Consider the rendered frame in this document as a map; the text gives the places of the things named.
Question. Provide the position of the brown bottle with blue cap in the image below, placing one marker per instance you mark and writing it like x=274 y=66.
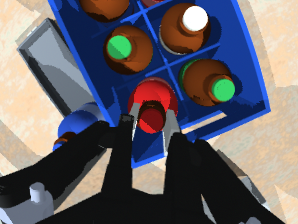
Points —
x=107 y=12

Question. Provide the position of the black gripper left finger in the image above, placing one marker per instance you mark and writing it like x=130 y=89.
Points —
x=27 y=196

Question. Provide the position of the brown bottle with white cap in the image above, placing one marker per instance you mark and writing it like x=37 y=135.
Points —
x=184 y=33

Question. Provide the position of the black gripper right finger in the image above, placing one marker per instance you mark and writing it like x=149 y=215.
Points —
x=228 y=199

